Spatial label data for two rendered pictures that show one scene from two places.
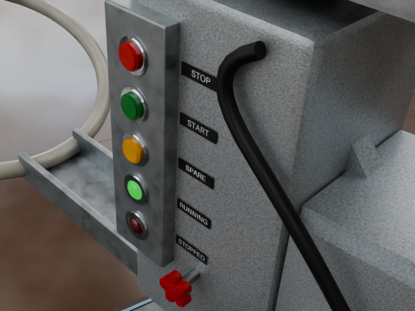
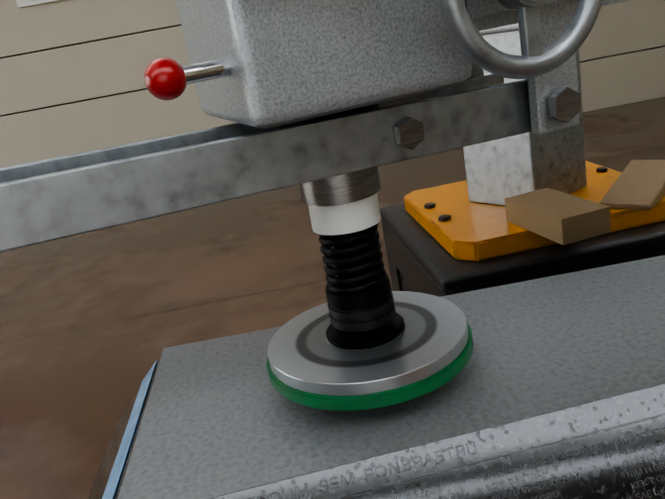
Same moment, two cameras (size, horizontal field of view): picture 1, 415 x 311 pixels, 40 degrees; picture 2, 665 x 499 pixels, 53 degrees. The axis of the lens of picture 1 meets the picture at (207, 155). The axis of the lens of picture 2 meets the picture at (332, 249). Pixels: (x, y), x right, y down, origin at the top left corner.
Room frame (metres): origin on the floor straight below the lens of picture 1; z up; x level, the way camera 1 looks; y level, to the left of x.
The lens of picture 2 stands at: (0.19, 0.50, 1.21)
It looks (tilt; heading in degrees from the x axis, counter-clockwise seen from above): 18 degrees down; 301
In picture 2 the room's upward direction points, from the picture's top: 11 degrees counter-clockwise
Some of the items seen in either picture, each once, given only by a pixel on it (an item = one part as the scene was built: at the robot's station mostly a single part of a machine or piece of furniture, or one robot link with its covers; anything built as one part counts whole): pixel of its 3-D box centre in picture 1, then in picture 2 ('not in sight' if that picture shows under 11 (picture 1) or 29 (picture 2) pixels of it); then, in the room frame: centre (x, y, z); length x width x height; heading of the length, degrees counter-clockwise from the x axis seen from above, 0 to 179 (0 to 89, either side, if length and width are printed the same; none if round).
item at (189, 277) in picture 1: (184, 281); not in sight; (0.41, 0.02, 1.27); 0.04 x 0.04 x 0.04; 49
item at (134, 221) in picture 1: (137, 224); not in sight; (0.45, 0.07, 1.30); 0.02 x 0.01 x 0.02; 49
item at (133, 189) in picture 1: (136, 189); not in sight; (0.45, 0.07, 1.35); 0.02 x 0.01 x 0.02; 49
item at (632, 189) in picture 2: not in sight; (639, 183); (0.31, -0.97, 0.80); 0.20 x 0.10 x 0.05; 76
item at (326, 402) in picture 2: not in sight; (366, 340); (0.50, -0.07, 0.90); 0.22 x 0.22 x 0.04
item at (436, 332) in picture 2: not in sight; (366, 336); (0.50, -0.07, 0.90); 0.21 x 0.21 x 0.01
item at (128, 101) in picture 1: (132, 105); not in sight; (0.45, 0.07, 1.45); 0.03 x 0.01 x 0.03; 49
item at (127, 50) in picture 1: (131, 56); not in sight; (0.45, 0.07, 1.50); 0.03 x 0.01 x 0.03; 49
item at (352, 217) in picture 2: not in sight; (343, 207); (0.50, -0.07, 1.05); 0.07 x 0.07 x 0.04
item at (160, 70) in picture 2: not in sight; (193, 73); (0.54, 0.08, 1.20); 0.08 x 0.03 x 0.03; 49
